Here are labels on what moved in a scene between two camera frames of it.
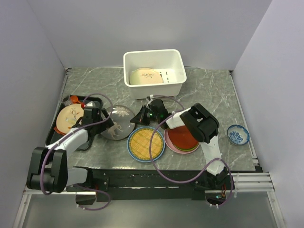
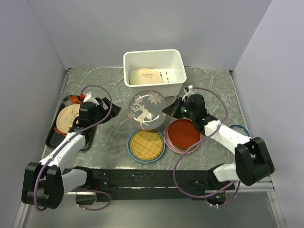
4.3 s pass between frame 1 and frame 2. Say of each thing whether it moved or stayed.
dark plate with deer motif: moved
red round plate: stayed
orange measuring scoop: stayed
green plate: stayed
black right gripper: moved
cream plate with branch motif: stayed
